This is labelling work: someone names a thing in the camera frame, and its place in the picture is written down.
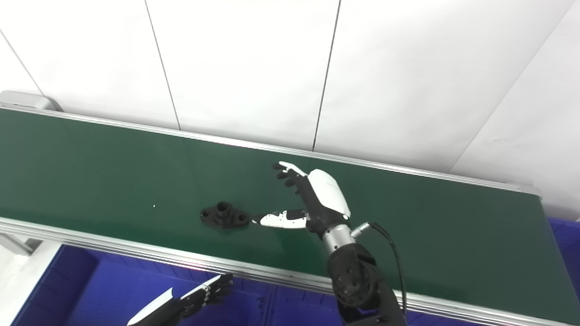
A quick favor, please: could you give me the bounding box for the black flanged part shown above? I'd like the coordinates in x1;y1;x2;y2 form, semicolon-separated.
200;201;250;229

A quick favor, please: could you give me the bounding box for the green conveyor belt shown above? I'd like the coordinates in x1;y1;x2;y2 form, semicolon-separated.
0;108;580;324
0;103;580;326

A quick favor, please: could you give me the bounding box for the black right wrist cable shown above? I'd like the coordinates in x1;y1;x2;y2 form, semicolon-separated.
353;221;407;314

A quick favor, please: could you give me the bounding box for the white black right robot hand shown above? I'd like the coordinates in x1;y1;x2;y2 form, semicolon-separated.
251;161;352;236

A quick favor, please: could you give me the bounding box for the blue plastic bin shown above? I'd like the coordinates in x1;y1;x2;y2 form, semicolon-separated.
10;244;269;326
263;283;458;326
547;216;580;314

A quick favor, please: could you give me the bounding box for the grey conveyor support bracket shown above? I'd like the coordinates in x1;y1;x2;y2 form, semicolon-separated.
0;232;38;255

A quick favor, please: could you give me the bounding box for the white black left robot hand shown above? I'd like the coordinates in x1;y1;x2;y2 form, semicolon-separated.
127;273;234;326

